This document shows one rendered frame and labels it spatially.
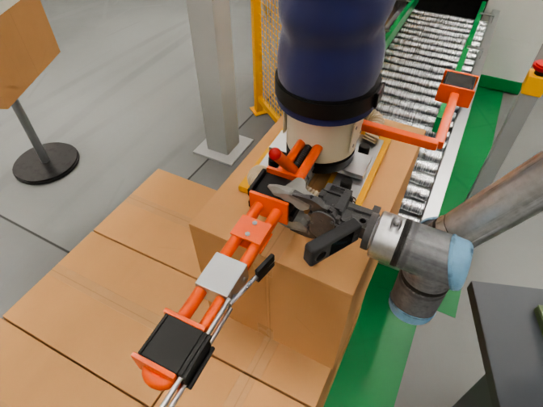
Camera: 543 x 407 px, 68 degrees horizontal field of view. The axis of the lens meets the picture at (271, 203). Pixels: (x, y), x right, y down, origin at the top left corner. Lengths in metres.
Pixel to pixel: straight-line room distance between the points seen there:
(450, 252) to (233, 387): 0.76
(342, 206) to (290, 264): 0.19
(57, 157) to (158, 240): 1.54
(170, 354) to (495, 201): 0.59
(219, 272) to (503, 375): 0.76
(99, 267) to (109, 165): 1.36
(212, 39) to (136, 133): 1.05
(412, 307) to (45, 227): 2.13
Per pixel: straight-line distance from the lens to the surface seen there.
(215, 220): 0.94
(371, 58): 0.82
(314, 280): 0.85
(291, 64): 0.82
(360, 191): 0.99
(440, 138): 0.99
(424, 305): 0.81
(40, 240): 2.52
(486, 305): 1.25
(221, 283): 0.67
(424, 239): 0.73
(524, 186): 0.78
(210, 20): 2.25
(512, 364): 1.20
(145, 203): 1.70
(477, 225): 0.83
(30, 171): 2.94
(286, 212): 0.76
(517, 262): 2.46
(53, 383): 1.39
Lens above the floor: 1.72
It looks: 47 degrees down
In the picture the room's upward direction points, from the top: straight up
